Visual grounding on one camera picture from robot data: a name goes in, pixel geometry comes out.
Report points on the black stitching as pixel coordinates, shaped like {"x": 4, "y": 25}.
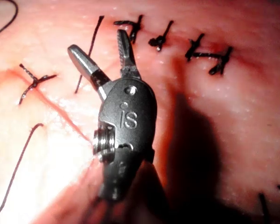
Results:
{"x": 264, "y": 207}
{"x": 158, "y": 41}
{"x": 34, "y": 82}

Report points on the dark right arm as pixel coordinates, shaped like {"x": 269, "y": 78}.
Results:
{"x": 84, "y": 207}

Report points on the tissue pad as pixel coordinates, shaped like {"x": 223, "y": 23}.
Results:
{"x": 224, "y": 116}

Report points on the right arm needle driver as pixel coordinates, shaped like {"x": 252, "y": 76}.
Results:
{"x": 130, "y": 112}

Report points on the right arm needle driver jaw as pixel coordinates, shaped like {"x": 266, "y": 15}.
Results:
{"x": 127, "y": 58}
{"x": 84, "y": 60}

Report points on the black thread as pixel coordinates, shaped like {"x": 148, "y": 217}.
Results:
{"x": 89, "y": 53}

